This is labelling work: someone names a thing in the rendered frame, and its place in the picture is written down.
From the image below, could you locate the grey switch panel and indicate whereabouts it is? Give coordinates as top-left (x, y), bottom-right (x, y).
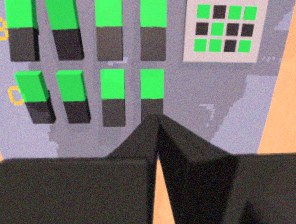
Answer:
top-left (0, 0), bottom-right (296, 160)

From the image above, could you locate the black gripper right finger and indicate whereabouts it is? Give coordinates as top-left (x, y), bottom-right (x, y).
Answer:
top-left (157, 114), bottom-right (296, 224)

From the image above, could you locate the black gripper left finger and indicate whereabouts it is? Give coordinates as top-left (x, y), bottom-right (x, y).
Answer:
top-left (0, 114), bottom-right (159, 224)

